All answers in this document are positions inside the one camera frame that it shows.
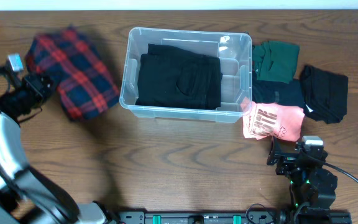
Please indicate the black folded pants in container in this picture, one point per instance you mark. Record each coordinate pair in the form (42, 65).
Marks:
(176, 78)

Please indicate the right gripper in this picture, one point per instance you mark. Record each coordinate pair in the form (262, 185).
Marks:
(288, 159)

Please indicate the green folded garment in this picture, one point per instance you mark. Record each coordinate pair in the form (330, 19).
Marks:
(275, 61)

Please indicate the red navy plaid garment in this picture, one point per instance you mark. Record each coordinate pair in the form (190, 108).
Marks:
(85, 85)

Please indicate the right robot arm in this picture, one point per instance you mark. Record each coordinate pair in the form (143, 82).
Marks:
(314, 189)

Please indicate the clear plastic storage container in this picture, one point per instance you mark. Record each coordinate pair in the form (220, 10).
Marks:
(234, 51)

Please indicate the pink printed folded shirt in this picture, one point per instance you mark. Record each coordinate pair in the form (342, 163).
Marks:
(263, 120)

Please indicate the dark teal folded garment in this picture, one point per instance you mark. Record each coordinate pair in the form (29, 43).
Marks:
(285, 94)

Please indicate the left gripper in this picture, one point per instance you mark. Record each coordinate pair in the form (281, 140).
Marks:
(32, 84)

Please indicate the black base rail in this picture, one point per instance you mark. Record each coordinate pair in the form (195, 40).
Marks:
(257, 216)

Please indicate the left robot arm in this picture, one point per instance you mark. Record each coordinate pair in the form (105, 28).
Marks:
(26, 195)

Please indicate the black garment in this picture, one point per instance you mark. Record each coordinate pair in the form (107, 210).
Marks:
(325, 94)

